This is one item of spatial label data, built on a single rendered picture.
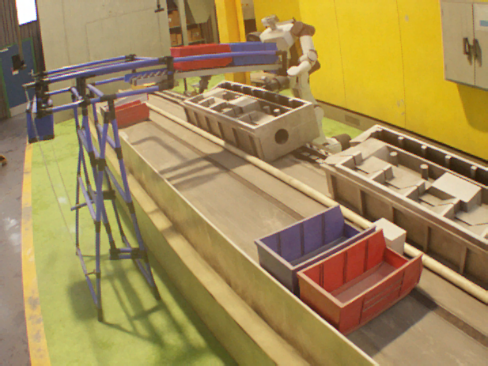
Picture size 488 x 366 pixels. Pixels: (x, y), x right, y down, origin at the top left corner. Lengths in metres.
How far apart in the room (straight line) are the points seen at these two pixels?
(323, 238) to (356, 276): 0.21
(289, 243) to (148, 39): 7.45
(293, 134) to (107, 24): 6.56
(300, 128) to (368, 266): 1.07
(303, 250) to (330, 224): 0.12
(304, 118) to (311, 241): 0.94
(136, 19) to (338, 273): 7.65
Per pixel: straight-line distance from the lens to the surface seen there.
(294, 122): 2.11
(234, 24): 6.62
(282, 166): 2.05
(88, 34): 8.22
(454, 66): 3.57
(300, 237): 1.31
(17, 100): 11.78
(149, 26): 8.48
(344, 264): 1.17
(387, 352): 1.05
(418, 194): 1.39
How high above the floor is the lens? 1.55
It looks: 25 degrees down
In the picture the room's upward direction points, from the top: 7 degrees counter-clockwise
